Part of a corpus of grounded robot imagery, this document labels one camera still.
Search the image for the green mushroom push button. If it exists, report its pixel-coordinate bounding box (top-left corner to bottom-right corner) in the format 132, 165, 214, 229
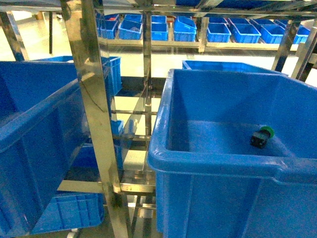
250, 126, 274, 149

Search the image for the large blue bin right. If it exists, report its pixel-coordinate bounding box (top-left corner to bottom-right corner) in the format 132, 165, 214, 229
148, 69, 317, 238

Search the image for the large blue bin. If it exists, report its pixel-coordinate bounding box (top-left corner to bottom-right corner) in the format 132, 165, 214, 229
0, 61, 90, 238
148, 69, 317, 238

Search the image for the large blue bin left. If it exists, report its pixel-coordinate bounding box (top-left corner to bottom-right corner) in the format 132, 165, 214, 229
0, 61, 90, 238

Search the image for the steel shelf upright post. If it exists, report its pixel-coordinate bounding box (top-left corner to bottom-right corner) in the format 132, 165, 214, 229
60, 0, 132, 238

